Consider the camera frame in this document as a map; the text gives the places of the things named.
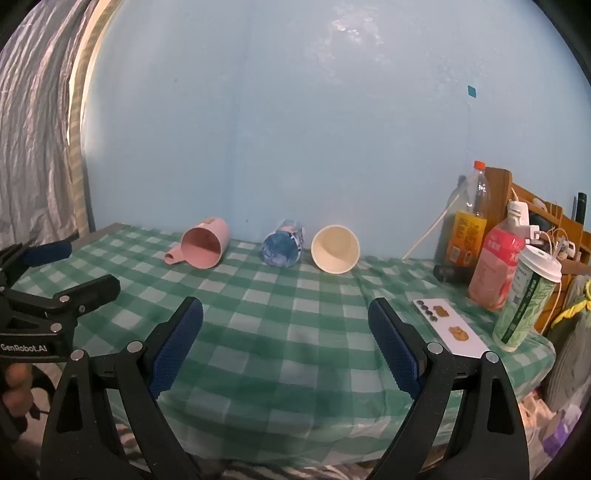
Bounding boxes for yellow green cloth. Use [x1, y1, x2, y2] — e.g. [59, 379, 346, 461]
[551, 276, 591, 329]

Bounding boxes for person's left hand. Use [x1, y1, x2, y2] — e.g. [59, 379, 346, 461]
[0, 364, 36, 418]

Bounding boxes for cream cup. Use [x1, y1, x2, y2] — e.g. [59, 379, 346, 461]
[311, 224, 361, 275]

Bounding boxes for white cable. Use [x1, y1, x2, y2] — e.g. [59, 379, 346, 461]
[401, 187, 462, 260]

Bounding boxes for white power strip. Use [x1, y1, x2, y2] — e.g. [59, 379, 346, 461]
[508, 198, 578, 259]

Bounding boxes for green white takeaway cup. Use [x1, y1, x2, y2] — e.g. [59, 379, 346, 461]
[492, 244, 563, 352]

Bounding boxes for orange soda bottle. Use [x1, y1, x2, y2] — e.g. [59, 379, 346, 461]
[445, 161, 490, 278]

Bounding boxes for pink mug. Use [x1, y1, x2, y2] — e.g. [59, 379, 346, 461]
[165, 218, 232, 270]

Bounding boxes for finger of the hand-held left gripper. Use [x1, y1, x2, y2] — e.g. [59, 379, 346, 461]
[7, 274, 122, 320]
[0, 240, 74, 289]

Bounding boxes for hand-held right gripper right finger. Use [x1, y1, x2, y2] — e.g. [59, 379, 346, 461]
[368, 298, 531, 480]

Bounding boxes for white sticker card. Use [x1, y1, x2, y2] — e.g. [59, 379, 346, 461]
[412, 298, 489, 358]

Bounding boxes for pink drink bottle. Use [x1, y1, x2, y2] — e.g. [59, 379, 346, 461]
[468, 202, 529, 311]

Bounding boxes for blue patterned cup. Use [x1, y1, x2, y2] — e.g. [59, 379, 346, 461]
[261, 219, 305, 267]

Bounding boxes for grey striped curtain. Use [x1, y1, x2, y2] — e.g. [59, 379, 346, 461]
[0, 0, 100, 250]

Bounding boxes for green checkered tablecloth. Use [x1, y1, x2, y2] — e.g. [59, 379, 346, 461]
[14, 223, 557, 464]

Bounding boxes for pale plastic bag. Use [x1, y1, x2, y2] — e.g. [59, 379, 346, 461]
[517, 392, 583, 462]

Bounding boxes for wooden desk rack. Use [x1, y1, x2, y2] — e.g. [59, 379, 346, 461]
[485, 167, 591, 266]

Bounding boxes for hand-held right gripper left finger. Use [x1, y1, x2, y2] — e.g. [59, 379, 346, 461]
[41, 296, 205, 480]

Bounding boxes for beige frame strip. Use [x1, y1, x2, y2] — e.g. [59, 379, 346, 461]
[67, 0, 114, 232]

